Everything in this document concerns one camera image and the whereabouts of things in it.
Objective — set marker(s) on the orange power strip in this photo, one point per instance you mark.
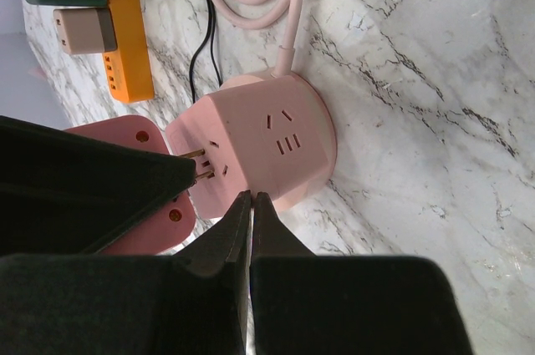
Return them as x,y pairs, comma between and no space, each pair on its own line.
127,68

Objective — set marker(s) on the coral pink square charger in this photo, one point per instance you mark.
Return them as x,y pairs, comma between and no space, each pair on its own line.
163,226

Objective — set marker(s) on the pink round power hub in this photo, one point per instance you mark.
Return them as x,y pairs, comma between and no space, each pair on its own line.
275,135

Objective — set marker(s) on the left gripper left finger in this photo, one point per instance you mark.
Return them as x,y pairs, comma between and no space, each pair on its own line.
194,302

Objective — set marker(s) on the pink cube socket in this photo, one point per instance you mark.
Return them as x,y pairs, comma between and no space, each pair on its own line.
196,129

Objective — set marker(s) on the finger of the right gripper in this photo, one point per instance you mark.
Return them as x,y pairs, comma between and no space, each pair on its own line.
60,191

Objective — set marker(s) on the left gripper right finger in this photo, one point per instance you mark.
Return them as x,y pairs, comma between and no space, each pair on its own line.
303,303

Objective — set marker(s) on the dusty pink small charger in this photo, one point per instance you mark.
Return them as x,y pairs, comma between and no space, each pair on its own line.
85,30

